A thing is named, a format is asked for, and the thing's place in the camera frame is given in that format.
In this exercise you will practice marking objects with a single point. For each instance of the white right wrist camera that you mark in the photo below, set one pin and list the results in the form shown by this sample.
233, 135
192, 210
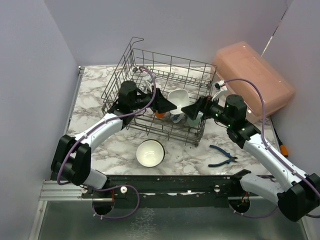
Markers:
220, 87

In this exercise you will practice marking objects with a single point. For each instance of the pink translucent plastic storage box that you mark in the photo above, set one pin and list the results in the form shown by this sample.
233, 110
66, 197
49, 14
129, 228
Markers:
241, 61

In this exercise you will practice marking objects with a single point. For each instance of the aluminium extrusion frame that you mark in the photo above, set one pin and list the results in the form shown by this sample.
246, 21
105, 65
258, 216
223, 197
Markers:
52, 191

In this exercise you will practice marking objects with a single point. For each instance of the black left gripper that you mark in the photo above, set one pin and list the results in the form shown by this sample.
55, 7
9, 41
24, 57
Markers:
161, 104

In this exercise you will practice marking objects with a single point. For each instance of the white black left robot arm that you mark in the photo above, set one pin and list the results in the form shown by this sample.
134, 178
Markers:
72, 159

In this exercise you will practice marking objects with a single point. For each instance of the orange black tool handle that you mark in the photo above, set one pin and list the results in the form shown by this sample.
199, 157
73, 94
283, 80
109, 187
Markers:
283, 149

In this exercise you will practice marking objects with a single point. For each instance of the white bowl with dark rim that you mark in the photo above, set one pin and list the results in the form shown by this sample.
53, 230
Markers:
150, 153

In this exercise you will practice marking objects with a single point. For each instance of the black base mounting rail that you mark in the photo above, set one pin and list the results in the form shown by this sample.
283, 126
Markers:
167, 191

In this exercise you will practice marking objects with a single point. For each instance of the orange bowl white inside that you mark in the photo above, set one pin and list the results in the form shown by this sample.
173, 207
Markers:
159, 115

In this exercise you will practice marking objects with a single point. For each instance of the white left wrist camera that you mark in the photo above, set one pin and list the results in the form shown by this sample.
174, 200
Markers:
148, 81

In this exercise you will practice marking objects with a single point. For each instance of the lime green square bowl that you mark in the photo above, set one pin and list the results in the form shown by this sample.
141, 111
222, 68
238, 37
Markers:
180, 98

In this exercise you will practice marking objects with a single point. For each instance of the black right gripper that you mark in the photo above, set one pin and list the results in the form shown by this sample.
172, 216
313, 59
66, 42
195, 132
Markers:
202, 104

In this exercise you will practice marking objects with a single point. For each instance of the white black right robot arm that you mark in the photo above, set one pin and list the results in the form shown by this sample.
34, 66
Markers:
295, 192

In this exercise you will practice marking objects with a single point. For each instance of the mint green ceramic bowl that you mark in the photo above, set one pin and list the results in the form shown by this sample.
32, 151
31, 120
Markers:
192, 123

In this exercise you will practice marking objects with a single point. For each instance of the grey wire dish rack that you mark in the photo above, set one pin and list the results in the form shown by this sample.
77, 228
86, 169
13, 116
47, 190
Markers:
171, 82

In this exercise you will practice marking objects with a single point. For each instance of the white blue floral bowl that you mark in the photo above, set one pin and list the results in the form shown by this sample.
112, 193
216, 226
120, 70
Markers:
176, 118

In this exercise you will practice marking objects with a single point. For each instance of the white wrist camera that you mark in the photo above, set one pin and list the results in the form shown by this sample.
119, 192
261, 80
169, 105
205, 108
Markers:
148, 81
220, 87

